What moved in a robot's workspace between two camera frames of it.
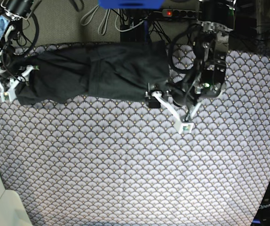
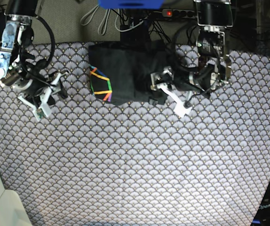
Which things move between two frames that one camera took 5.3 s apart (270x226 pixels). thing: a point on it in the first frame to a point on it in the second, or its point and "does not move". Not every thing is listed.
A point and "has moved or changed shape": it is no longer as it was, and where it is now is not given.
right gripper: x=11 y=67 to x=40 y=90
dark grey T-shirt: x=125 y=70 has moved or changed shape
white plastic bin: x=3 y=207 does not move
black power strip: x=171 y=12 does not move
